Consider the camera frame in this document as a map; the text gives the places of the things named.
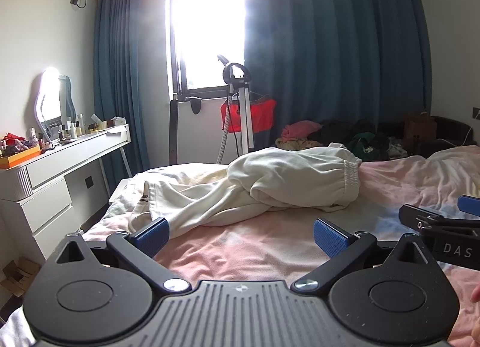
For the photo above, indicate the garment steamer stand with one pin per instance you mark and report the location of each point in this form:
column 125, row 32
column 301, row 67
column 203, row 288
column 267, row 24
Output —
column 245, row 114

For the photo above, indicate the black sofa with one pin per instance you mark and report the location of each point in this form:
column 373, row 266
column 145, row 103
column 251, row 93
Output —
column 450, row 129

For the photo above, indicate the cream sweatpants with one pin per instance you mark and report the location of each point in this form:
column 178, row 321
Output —
column 292, row 178

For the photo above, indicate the black hanging pouch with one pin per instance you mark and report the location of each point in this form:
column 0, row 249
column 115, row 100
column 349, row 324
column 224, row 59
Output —
column 195, row 104

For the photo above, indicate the green garment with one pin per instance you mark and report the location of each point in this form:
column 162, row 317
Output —
column 360, row 141

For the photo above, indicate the cardboard box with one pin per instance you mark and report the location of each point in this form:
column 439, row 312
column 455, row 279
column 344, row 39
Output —
column 18, row 276

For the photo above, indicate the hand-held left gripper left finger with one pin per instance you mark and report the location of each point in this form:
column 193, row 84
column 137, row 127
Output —
column 152, row 236

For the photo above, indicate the orange tray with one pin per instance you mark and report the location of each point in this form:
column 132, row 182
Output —
column 18, row 159

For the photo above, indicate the wall socket with charger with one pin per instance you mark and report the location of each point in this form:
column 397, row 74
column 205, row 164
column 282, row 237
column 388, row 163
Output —
column 476, row 111

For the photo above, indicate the brown paper bag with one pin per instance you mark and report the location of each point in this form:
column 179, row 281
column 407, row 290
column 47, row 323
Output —
column 418, row 126

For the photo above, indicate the person's right hand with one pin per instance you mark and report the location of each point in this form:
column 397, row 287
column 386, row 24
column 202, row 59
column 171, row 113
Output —
column 476, row 332

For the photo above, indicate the red garment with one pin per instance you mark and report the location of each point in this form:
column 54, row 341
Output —
column 262, row 114

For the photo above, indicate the white tissue box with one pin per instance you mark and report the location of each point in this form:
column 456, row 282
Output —
column 118, row 122

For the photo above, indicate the window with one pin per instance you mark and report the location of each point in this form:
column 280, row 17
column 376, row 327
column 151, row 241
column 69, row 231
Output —
column 206, row 32

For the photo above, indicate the white vanity desk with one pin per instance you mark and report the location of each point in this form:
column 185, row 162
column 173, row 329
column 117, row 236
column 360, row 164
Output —
column 48, row 167

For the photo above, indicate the pile of colourful trinkets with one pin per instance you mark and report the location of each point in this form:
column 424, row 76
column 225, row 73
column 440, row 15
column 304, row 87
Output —
column 15, row 143

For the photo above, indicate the pink garment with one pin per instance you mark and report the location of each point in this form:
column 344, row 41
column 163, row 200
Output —
column 300, row 129

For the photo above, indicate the pastel bed blanket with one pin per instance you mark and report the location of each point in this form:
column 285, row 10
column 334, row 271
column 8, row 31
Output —
column 243, row 249

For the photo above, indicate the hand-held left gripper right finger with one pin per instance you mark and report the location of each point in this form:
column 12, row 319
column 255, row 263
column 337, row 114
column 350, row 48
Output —
column 332, row 236

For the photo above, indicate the black garment pile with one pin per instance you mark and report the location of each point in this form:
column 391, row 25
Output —
column 337, row 129

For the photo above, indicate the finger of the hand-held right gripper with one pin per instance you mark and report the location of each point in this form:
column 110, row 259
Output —
column 412, row 214
column 469, row 204

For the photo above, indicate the lit vanity mirror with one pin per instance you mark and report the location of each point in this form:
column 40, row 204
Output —
column 50, row 96

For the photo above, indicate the wide blue curtain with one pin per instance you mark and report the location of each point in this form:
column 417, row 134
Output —
column 337, row 51

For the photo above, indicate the dark wooden board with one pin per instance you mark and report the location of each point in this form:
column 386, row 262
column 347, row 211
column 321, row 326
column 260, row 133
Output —
column 174, row 133

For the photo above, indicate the row of cosmetic bottles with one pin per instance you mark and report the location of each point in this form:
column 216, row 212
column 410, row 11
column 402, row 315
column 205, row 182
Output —
column 71, row 129

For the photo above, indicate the white patterned garment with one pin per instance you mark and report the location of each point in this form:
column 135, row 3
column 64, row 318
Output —
column 392, row 149

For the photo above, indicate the narrow blue curtain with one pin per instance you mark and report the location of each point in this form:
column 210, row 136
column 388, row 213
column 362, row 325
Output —
column 123, row 69

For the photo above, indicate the beige garment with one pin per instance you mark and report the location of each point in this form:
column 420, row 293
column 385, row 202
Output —
column 296, row 143

